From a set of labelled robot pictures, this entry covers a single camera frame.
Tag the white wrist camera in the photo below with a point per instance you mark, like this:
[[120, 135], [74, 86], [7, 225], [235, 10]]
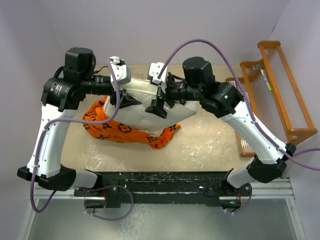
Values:
[[122, 73], [154, 70]]

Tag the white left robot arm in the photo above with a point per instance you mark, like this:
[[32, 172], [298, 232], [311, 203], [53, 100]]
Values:
[[60, 99]]

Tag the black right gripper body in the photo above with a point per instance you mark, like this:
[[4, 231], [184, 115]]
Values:
[[180, 91]]

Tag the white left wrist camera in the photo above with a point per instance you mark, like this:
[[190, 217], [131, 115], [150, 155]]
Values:
[[122, 73]]

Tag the orange patterned pillowcase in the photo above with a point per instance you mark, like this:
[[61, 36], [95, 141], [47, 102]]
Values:
[[120, 133]]

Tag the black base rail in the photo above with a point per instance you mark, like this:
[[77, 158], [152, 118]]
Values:
[[166, 187]]

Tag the white red label card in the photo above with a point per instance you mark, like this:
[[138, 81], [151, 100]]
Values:
[[233, 82]]

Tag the aluminium frame rail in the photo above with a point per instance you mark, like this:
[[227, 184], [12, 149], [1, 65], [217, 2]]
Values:
[[269, 213]]

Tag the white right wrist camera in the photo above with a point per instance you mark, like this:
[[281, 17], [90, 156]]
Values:
[[154, 70]]

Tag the green tipped white pen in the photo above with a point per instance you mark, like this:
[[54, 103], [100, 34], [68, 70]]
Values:
[[264, 75]]

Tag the grey small clip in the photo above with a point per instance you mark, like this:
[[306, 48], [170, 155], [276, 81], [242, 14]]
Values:
[[257, 67]]

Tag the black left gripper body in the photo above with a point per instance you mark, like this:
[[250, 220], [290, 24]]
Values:
[[98, 87]]

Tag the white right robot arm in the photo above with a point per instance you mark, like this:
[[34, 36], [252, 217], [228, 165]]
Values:
[[226, 102]]

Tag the orange wooden tiered rack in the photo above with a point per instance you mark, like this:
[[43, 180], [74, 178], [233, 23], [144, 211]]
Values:
[[282, 110]]

